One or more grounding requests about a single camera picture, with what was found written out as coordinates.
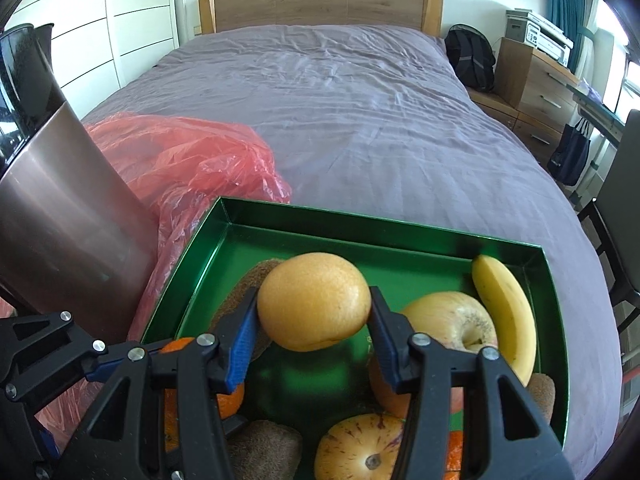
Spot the brown kiwi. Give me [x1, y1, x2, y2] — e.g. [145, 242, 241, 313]
[209, 258, 283, 361]
[227, 420, 303, 479]

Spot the yellow round citrus fruit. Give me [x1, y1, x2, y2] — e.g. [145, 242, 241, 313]
[257, 252, 371, 352]

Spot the mandarin with stem right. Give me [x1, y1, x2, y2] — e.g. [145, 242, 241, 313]
[442, 430, 463, 480]

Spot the mandarin top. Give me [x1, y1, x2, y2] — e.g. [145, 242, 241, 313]
[368, 356, 411, 419]

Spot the yellow banana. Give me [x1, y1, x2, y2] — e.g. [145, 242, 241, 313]
[472, 255, 537, 386]

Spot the yellow spotted apple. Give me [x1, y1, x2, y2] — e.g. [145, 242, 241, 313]
[314, 413, 404, 479]

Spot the metal cylindrical bin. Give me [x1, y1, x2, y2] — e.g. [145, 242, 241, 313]
[1, 24, 157, 344]

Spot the green tray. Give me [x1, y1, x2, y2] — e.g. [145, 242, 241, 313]
[139, 195, 572, 480]

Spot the pink plastic sheet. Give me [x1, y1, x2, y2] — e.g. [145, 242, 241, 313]
[0, 112, 294, 453]

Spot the black chair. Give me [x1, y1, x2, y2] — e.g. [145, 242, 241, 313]
[578, 110, 639, 334]

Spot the dark blue bag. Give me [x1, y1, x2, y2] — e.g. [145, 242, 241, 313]
[547, 118, 590, 186]

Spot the grey bed cover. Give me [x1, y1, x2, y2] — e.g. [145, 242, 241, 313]
[85, 25, 622, 478]

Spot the wooden drawer chest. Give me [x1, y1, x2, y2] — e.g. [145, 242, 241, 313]
[468, 38, 578, 166]

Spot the white wardrobe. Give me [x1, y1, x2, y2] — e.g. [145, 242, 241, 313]
[6, 0, 179, 118]

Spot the black backpack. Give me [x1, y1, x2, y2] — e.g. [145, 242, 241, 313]
[445, 24, 496, 93]

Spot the white printer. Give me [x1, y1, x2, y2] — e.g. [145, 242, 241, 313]
[504, 9, 574, 67]

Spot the teal curtain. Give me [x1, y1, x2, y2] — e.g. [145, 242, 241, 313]
[547, 0, 597, 74]

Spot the wooden headboard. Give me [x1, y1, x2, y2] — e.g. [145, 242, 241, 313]
[198, 0, 444, 37]

